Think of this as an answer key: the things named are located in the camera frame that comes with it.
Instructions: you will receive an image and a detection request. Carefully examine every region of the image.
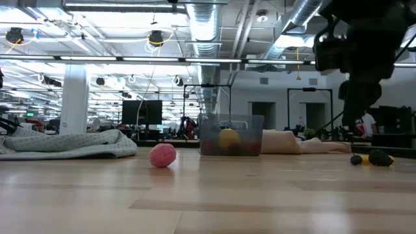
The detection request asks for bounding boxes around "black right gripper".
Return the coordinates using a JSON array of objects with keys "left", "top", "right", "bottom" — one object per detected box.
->
[{"left": 338, "top": 19, "right": 410, "bottom": 126}]

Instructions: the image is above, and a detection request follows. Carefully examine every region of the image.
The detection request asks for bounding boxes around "yellow toy banana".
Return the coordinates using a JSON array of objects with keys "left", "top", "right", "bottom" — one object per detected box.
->
[{"left": 360, "top": 153, "right": 397, "bottom": 168}]

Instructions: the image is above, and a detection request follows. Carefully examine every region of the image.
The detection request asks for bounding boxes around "yellow toy bell pepper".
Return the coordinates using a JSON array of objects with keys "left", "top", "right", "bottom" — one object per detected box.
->
[{"left": 218, "top": 127, "right": 242, "bottom": 154}]

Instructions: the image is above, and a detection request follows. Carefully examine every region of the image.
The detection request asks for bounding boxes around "pink textured toy fruit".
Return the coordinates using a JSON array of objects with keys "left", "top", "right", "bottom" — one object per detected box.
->
[{"left": 149, "top": 142, "right": 177, "bottom": 168}]

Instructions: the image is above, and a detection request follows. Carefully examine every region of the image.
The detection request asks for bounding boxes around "dark monitor cabinet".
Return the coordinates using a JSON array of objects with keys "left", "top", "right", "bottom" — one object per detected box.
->
[{"left": 379, "top": 105, "right": 416, "bottom": 135}]

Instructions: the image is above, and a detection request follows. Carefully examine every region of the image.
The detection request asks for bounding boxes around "black office desk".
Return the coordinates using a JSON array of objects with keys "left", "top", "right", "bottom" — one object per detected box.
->
[{"left": 372, "top": 133, "right": 416, "bottom": 149}]

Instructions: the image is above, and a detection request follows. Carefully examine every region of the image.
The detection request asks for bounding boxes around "dark bumpy toy avocado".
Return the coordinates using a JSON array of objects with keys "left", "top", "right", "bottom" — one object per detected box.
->
[{"left": 367, "top": 148, "right": 393, "bottom": 167}]

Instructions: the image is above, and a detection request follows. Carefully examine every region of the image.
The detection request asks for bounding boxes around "pale pink cloth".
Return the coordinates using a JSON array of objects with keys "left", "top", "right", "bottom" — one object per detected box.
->
[{"left": 261, "top": 129, "right": 352, "bottom": 155}]

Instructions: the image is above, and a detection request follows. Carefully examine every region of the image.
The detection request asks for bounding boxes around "grey translucent plastic bin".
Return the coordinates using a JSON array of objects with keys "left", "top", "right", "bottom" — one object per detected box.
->
[{"left": 198, "top": 113, "right": 265, "bottom": 157}]

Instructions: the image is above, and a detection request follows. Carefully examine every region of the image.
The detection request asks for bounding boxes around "red black background machine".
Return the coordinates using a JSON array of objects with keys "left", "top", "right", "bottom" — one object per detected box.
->
[{"left": 177, "top": 115, "right": 198, "bottom": 140}]

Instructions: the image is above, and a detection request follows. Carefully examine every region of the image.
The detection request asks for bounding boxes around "black computer monitor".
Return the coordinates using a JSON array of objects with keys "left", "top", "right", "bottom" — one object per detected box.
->
[{"left": 122, "top": 99, "right": 163, "bottom": 126}]

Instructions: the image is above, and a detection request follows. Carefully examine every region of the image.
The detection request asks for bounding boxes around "white building pillar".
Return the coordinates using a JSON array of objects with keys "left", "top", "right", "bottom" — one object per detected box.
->
[{"left": 59, "top": 63, "right": 90, "bottom": 136}]

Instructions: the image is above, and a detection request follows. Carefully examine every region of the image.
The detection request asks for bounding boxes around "grey waffle towel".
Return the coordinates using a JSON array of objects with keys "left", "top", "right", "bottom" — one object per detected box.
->
[{"left": 0, "top": 122, "right": 138, "bottom": 161}]

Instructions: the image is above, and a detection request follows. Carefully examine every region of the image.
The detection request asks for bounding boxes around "black metal stand frame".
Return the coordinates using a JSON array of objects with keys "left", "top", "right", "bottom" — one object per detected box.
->
[
  {"left": 287, "top": 86, "right": 334, "bottom": 131},
  {"left": 183, "top": 83, "right": 232, "bottom": 124}
]

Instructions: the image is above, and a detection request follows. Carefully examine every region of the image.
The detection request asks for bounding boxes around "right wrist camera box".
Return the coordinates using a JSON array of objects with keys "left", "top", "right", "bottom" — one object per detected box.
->
[{"left": 313, "top": 31, "right": 349, "bottom": 73}]

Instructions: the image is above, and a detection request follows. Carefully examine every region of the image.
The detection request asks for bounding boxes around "yellow hanging cord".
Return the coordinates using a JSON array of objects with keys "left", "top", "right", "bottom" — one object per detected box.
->
[{"left": 294, "top": 47, "right": 302, "bottom": 81}]

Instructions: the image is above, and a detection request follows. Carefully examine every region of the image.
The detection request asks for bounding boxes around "black aluminium table frame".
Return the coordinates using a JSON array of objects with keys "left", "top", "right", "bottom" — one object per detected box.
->
[{"left": 133, "top": 138, "right": 416, "bottom": 159}]

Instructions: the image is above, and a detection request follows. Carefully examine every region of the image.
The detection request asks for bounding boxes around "silver slanted air duct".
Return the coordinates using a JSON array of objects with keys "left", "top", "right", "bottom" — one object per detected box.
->
[{"left": 259, "top": 0, "right": 324, "bottom": 61}]

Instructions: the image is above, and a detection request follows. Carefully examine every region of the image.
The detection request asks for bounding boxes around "silver round air duct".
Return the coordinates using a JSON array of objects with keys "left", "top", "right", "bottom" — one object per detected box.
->
[{"left": 185, "top": 3, "right": 224, "bottom": 114}]

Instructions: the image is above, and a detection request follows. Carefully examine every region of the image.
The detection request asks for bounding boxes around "black ceiling cable reel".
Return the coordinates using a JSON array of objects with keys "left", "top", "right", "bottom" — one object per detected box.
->
[
  {"left": 5, "top": 27, "right": 24, "bottom": 45},
  {"left": 148, "top": 29, "right": 164, "bottom": 47}
]

